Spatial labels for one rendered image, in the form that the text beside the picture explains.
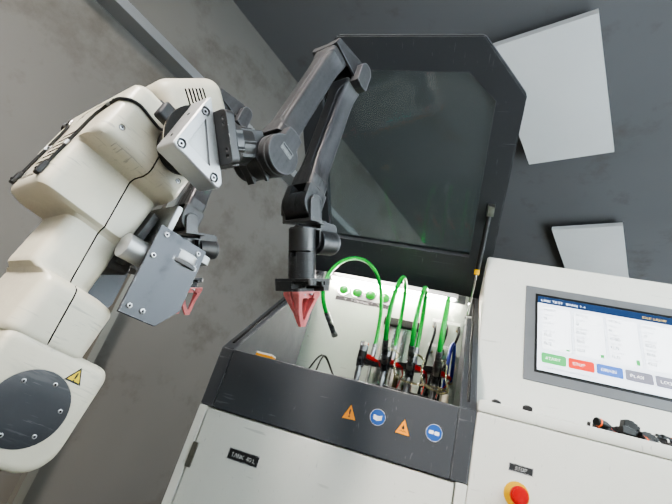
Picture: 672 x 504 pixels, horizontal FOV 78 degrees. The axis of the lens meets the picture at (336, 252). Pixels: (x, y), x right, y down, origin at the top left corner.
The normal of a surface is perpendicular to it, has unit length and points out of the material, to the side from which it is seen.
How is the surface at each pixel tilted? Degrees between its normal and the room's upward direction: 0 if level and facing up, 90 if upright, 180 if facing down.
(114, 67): 90
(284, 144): 89
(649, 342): 76
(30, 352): 90
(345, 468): 90
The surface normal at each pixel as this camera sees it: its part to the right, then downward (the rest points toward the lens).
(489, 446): -0.19, -0.46
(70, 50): 0.80, -0.04
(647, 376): -0.12, -0.65
